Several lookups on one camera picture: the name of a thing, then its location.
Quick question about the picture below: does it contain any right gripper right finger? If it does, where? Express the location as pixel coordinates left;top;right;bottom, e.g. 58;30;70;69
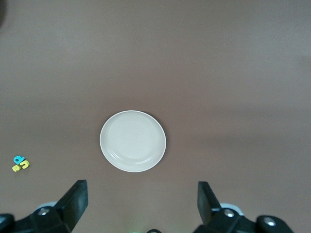
198;181;296;233

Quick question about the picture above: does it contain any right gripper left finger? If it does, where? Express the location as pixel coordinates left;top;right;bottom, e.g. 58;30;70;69
0;180;88;233

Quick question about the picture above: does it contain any beige brown plate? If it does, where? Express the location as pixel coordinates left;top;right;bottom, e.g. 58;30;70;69
99;110;167;173

